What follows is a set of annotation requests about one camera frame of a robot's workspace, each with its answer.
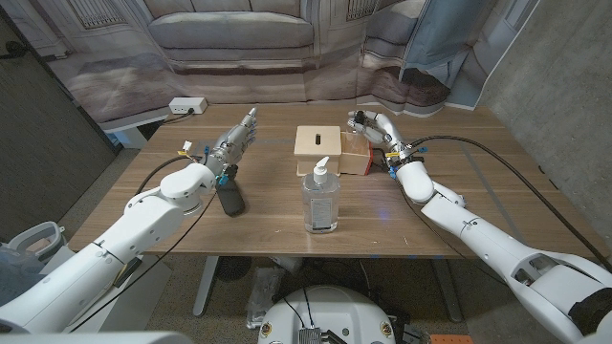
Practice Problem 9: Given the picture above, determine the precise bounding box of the clear hand sanitizer pump bottle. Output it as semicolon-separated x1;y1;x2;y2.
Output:
300;156;341;235

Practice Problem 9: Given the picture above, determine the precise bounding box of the arm thick black cable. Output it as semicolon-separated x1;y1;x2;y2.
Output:
135;155;205;196
410;135;612;274

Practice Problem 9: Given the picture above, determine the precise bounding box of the grey table leg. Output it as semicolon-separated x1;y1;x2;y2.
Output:
192;256;220;318
432;257;464;324

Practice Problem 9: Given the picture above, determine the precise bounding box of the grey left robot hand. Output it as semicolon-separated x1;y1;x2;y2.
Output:
203;106;259;177

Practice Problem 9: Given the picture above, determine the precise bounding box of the grey white waste bin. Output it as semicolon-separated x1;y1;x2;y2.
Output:
7;221;67;264

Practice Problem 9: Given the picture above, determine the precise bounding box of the orange box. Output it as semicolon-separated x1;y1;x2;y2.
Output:
429;333;474;344

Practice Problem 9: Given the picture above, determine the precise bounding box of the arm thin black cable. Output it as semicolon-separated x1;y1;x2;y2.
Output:
397;184;510;288
70;191;219;333

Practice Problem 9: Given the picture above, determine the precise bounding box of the black round floor fan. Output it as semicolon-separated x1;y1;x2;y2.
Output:
214;256;253;282

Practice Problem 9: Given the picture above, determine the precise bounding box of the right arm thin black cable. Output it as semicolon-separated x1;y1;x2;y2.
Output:
397;184;510;288

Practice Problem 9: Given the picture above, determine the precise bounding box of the white low shelf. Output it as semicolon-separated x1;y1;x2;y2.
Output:
99;114;171;150

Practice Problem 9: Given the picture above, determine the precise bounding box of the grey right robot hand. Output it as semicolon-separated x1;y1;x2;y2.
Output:
346;109;417;163

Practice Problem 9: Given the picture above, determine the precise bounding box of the blue grey bag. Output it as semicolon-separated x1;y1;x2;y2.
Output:
0;243;49;308

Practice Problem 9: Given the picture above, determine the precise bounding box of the left arm thick black cable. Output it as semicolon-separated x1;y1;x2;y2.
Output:
135;155;205;196

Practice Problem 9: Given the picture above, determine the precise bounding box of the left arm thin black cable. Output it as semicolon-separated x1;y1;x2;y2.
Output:
70;191;219;333

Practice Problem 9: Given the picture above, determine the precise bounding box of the white power strip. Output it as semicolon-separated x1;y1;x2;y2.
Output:
168;97;209;116

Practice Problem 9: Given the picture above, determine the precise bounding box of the black oblong case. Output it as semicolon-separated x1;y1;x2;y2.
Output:
215;164;247;218

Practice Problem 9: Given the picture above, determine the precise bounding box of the clear plastic bag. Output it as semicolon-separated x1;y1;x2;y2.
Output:
246;266;286;330

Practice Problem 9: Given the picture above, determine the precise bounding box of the printed living room backdrop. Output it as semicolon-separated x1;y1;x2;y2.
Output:
28;0;541;126

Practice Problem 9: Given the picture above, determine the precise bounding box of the wooden drawer with red front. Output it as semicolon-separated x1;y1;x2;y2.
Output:
339;131;373;176

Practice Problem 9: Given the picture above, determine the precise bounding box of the dark grey partition panel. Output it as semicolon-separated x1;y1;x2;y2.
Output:
0;9;120;240

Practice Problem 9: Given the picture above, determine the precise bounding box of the black drawer pull loop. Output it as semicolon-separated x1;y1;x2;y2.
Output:
370;146;393;172

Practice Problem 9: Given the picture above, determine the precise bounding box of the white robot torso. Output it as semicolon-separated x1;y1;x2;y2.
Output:
256;285;397;344

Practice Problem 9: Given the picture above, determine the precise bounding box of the light wooden drawer box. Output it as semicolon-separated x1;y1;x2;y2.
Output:
294;124;343;177

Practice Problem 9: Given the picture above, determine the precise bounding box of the right arm thick black cable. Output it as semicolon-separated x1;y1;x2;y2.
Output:
410;135;612;274

